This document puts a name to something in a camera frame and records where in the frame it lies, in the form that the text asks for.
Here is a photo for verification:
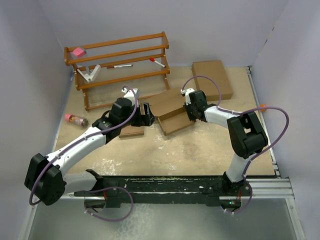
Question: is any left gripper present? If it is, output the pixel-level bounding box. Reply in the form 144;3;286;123
119;102;155;129

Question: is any orange ball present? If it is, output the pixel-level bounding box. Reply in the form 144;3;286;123
259;104;267;112

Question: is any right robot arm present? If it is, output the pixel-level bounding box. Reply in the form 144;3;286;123
180;88;269;196

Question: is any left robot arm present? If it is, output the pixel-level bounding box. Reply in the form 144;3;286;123
24;97;155;206

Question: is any small closed cardboard box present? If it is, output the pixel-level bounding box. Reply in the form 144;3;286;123
119;126;144;138

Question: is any large closed cardboard box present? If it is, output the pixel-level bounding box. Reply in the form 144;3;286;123
191;60;234;102

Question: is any red capped marker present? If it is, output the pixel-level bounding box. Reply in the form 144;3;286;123
149;57;166;68

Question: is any black capped white marker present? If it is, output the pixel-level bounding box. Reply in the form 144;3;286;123
106;64;133;69

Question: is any wooden rack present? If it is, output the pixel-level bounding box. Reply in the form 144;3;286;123
63;31;171;111

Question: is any small pink capped bottle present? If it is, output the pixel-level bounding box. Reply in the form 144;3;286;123
64;113;89;128

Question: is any white eraser brush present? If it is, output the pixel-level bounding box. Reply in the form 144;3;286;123
77;64;101;84

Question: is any pink eraser block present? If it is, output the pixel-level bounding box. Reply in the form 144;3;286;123
72;47;87;58

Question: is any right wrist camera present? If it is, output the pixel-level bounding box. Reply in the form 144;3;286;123
180;88;195;105

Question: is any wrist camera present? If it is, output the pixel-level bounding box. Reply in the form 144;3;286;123
121;87;140;106
180;88;195;105

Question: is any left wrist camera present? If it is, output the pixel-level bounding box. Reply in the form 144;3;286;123
121;87;140;106

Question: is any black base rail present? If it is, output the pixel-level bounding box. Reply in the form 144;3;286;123
75;169;253;210

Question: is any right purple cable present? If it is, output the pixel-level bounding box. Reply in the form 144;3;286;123
181;75;291;216

